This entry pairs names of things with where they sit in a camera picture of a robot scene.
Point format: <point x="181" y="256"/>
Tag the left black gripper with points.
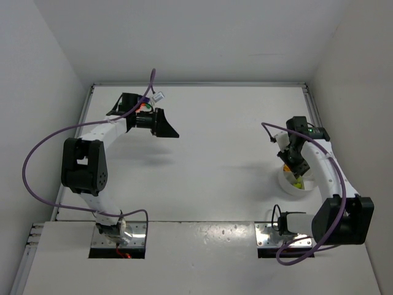
<point x="157" y="121"/>

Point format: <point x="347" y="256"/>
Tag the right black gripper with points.
<point x="297" y="166"/>

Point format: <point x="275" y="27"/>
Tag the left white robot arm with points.
<point x="84" y="165"/>

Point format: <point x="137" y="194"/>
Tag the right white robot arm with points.
<point x="344" y="216"/>

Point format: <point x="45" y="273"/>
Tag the white round divided container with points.
<point x="287" y="179"/>

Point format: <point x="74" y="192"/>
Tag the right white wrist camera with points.
<point x="281" y="139"/>

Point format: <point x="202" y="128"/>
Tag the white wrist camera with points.
<point x="156" y="97"/>
<point x="281" y="139"/>

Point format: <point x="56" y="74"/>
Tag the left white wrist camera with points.
<point x="156" y="97"/>

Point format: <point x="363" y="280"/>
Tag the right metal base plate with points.
<point x="268" y="238"/>

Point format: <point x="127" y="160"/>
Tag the metal base plate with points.
<point x="134" y="237"/>
<point x="268" y="238"/>

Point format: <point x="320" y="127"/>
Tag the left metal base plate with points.
<point x="134" y="237"/>

